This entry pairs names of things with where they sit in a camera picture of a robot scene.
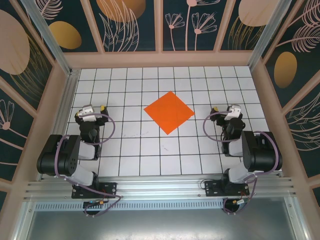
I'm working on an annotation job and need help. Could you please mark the orange square paper sheet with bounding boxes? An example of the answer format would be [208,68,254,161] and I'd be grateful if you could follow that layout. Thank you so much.
[143,90,196,136]

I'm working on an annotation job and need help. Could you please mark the grey metal sheet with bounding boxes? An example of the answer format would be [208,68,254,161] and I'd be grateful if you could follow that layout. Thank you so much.
[23,209,300,240]

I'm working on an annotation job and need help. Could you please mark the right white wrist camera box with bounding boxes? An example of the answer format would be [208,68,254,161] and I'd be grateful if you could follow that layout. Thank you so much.
[225,104,243,122]

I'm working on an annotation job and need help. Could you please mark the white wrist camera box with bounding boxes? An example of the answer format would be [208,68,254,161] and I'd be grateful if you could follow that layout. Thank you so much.
[81,104,97,123]
[225,104,243,122]

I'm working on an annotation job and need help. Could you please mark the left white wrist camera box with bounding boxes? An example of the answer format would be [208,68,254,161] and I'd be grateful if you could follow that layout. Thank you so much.
[81,104,97,123]

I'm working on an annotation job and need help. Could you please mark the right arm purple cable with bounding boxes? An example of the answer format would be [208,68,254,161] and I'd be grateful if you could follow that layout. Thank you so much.
[202,111,282,216]

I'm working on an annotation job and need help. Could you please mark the aluminium side rail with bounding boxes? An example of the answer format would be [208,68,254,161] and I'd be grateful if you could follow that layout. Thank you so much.
[37,69,81,181]

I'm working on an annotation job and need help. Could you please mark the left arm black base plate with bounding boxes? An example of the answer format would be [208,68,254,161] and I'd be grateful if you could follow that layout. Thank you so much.
[71,181,118,200]

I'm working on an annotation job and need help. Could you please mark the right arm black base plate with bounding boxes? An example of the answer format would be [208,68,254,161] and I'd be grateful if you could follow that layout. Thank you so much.
[204,180,250,198]

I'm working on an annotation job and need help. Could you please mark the aluminium corner post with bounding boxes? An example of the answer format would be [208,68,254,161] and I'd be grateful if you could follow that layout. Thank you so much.
[247,0,293,68]
[19,0,75,76]

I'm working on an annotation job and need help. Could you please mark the long aluminium mounting rail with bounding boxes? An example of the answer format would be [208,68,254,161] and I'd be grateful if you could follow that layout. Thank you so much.
[23,174,298,201]

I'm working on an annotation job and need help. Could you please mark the slotted grey cable duct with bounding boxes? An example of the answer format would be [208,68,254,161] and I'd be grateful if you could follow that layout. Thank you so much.
[34,198,288,211]

